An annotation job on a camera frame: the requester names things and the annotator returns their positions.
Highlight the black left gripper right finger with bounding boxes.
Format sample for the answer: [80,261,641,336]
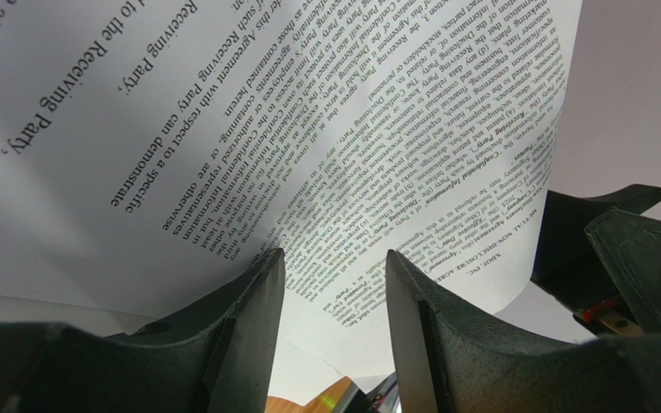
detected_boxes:
[386,250,661,412]

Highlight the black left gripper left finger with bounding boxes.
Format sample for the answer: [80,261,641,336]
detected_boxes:
[0,249,285,412]

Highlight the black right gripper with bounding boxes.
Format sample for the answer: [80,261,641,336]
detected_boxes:
[531,184,661,336]

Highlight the silver metal folder clip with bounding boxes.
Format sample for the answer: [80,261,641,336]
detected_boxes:
[331,373,402,413]

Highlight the printed white document sheet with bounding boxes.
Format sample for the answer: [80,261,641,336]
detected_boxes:
[0,1,582,402]

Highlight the green clipboard folder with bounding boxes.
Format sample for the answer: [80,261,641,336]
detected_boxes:
[264,377,355,413]

